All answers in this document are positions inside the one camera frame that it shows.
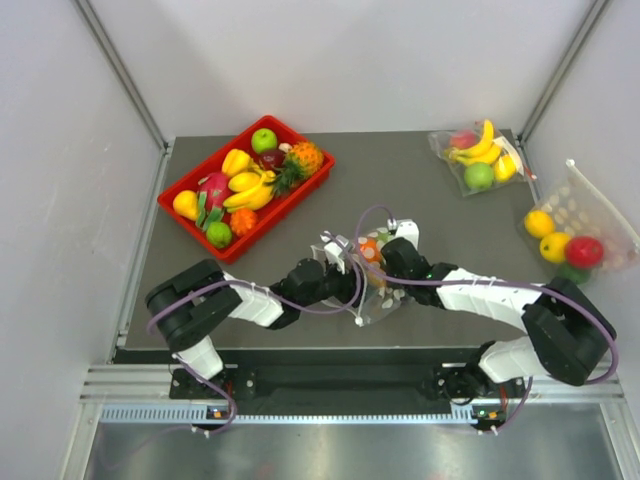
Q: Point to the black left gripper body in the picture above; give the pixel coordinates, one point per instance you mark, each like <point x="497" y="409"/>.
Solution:
<point x="336" y="284"/>

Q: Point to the clear polka dot zip bag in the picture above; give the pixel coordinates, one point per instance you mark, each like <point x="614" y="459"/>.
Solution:
<point x="379" y="299"/>

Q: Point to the green fake fruit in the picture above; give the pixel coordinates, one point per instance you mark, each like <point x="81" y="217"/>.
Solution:
<point x="383" y="237"/>

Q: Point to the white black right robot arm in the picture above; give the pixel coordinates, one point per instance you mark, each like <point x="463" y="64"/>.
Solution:
<point x="565" y="335"/>

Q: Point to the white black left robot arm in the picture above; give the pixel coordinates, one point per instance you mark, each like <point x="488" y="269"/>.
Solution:
<point x="186" y="308"/>

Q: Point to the orange fake carved fruit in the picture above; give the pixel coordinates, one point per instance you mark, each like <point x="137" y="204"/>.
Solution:
<point x="242" y="221"/>

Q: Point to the yellow fake banana bunch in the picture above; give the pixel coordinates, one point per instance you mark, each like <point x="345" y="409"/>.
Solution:
<point x="251" y="190"/>

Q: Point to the fake pineapple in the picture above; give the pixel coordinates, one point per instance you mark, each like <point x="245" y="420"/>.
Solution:
<point x="300" y="163"/>

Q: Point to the green fake lime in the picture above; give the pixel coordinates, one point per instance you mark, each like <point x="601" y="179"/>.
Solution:
<point x="219" y="235"/>

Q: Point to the dark red fake plum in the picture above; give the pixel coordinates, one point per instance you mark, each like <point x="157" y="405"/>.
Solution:
<point x="271" y="159"/>

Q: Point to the white fake garlic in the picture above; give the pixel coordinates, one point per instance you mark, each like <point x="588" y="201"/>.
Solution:
<point x="285" y="147"/>

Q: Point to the pink fake dragon fruit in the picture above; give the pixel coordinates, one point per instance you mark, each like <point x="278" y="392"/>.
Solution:
<point x="213" y="190"/>

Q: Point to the yellow fake bell pepper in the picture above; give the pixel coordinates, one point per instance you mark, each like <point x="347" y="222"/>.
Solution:
<point x="235" y="162"/>

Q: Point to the green fake apple in tray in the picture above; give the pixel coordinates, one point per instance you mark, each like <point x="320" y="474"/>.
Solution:
<point x="264" y="139"/>

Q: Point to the green apple in bag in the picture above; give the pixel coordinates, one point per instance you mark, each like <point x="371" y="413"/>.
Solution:
<point x="479" y="177"/>

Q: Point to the yellow fake pear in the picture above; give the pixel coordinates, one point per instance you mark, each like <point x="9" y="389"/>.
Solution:
<point x="185" y="204"/>

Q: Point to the red fruit in bag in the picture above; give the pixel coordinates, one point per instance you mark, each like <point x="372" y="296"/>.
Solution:
<point x="463" y="139"/>

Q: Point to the clear zip bag with bananas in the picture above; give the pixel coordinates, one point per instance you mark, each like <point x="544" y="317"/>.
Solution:
<point x="439" y="143"/>

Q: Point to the yellow bananas in bag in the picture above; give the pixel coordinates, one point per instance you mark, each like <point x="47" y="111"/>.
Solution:
<point x="485" y="151"/>

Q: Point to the yellow fruit in bag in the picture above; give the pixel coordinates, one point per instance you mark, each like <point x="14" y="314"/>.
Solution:
<point x="504" y="169"/>

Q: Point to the green fruit in right bag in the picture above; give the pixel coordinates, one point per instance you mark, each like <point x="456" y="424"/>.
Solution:
<point x="577" y="275"/>

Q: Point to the red fake apple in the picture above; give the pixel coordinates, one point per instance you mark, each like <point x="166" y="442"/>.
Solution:
<point x="584" y="252"/>

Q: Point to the dotted zip bag at right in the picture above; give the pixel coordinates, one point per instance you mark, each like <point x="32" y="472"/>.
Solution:
<point x="578" y="208"/>

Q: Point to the red plastic tray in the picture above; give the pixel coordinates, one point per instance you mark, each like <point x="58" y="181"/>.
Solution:
<point x="268" y="216"/>

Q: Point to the yellow lemon upper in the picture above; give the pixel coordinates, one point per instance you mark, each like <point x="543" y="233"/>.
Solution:
<point x="538" y="224"/>

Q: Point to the yellow lemon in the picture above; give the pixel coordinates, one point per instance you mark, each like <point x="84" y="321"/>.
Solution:
<point x="538" y="224"/>
<point x="552" y="247"/>

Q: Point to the yellow lemon lower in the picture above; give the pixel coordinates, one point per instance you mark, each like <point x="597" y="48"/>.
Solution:
<point x="552" y="247"/>

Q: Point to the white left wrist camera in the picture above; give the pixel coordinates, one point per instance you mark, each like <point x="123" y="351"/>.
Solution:
<point x="337" y="250"/>

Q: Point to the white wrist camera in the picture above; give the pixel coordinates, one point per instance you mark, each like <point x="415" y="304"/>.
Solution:
<point x="337" y="250"/>
<point x="406" y="228"/>

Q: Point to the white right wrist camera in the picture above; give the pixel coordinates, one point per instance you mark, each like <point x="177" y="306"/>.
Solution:
<point x="406" y="228"/>

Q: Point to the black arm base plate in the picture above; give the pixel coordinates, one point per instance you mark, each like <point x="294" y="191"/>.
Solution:
<point x="437" y="374"/>

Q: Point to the grey slotted cable duct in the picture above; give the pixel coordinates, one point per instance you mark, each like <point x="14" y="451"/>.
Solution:
<point x="213" y="415"/>

